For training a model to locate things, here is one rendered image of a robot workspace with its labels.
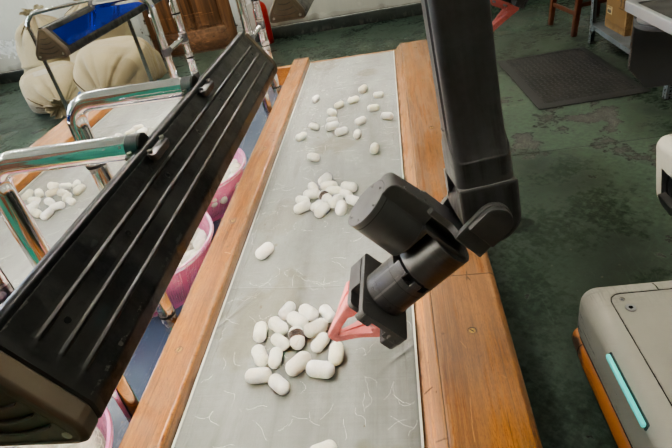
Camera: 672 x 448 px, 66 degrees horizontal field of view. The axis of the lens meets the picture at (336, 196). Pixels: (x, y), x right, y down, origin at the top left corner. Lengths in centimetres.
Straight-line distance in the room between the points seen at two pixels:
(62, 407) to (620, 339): 123
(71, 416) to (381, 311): 35
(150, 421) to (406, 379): 32
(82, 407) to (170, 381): 42
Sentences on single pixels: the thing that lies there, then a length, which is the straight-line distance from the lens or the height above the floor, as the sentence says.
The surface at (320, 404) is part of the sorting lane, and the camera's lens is 68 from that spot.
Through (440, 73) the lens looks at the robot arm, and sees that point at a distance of 49.
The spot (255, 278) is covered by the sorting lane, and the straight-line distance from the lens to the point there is 88.
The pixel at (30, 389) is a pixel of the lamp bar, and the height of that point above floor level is 108.
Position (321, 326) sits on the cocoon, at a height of 76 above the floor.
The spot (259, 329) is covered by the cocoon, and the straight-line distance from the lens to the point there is 76.
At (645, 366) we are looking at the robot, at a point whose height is 28.
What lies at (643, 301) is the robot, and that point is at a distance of 150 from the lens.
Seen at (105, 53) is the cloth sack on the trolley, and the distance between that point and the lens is 400.
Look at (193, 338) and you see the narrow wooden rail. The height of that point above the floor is 76.
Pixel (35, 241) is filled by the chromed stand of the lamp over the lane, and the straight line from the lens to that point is 60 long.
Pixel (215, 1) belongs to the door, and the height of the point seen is 46.
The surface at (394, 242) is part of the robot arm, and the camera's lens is 53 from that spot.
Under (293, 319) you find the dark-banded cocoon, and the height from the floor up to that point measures 76.
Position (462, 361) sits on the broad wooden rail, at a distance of 67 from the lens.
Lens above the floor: 128
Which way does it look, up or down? 31 degrees down
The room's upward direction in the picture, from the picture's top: 11 degrees counter-clockwise
